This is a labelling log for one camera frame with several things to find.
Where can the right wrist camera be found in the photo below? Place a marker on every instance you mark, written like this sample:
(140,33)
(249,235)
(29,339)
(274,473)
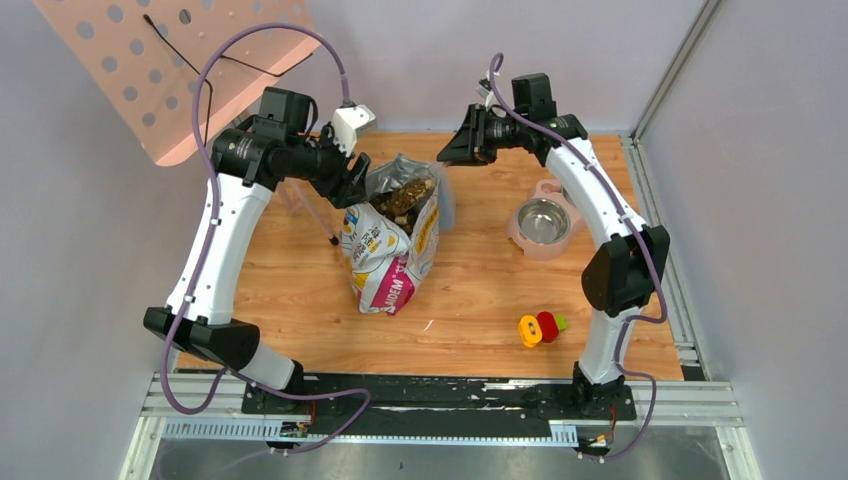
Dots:
(485,91)

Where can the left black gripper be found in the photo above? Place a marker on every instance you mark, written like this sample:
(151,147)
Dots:
(342,176)

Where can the pet food bag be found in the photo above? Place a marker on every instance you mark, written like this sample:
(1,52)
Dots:
(387,259)

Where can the clear plastic scoop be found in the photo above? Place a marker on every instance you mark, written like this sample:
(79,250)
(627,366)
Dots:
(401,189)

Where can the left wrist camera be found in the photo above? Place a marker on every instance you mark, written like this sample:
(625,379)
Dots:
(349,124)

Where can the translucent plastic container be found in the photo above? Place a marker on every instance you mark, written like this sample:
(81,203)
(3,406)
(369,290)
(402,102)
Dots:
(447,203)

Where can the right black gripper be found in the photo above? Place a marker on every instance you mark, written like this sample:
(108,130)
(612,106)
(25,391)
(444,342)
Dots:
(471,145)

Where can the pink double pet bowl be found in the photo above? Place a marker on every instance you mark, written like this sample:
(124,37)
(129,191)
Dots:
(544,225)

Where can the colourful stacking toy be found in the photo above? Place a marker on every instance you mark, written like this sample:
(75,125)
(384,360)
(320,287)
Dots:
(542,328)

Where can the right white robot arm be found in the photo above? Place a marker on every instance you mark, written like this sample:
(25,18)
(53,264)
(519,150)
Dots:
(627,268)

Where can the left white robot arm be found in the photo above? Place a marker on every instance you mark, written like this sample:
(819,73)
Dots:
(249,162)

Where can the pink music stand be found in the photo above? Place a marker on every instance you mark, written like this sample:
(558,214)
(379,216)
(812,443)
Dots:
(145,57)

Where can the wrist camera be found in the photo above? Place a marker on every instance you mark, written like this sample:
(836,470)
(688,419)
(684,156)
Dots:
(485,91)
(349,124)

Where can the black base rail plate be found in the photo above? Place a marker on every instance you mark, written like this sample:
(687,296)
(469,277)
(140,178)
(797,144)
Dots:
(451,407)

